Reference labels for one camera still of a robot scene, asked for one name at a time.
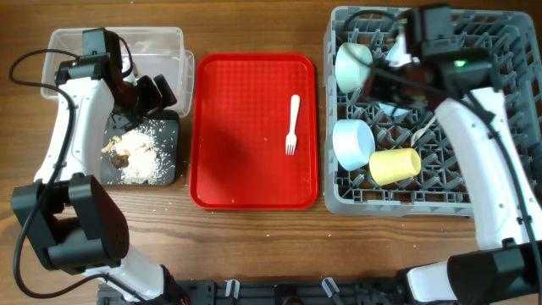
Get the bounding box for light blue plate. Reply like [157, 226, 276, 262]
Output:
[379, 34, 412, 118]

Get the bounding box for white plastic spoon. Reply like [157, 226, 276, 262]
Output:
[410, 116, 436, 147]

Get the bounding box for rice and food scraps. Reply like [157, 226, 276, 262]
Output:
[100, 120, 175, 186]

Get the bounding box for green bowl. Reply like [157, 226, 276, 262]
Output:
[335, 42, 373, 93]

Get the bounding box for light blue bowl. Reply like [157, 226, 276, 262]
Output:
[332, 119, 375, 171]

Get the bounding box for yellow cup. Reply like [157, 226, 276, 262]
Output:
[368, 148, 422, 186]

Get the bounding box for white plastic fork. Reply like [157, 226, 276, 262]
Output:
[285, 95, 301, 155]

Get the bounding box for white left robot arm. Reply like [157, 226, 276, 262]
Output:
[11, 28, 190, 304]

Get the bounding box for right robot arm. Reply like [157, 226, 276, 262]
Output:
[365, 4, 541, 304]

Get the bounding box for clear plastic waste bin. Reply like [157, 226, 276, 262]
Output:
[41, 27, 195, 118]

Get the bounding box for grey dishwasher rack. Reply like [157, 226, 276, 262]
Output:
[324, 6, 541, 217]

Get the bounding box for black plastic tray bin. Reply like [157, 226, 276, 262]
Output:
[99, 109, 181, 187]

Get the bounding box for red serving tray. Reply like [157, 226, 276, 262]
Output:
[189, 53, 318, 210]

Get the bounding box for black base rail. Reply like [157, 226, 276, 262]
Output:
[96, 277, 407, 305]

